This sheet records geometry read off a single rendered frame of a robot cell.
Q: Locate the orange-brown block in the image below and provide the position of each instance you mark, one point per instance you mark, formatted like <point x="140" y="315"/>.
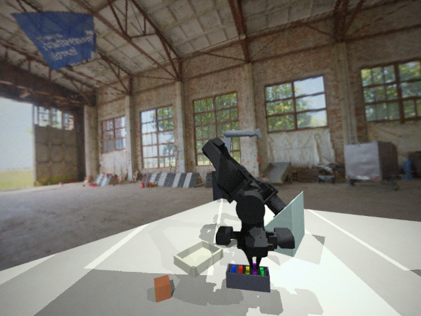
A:
<point x="162" y="288"/>

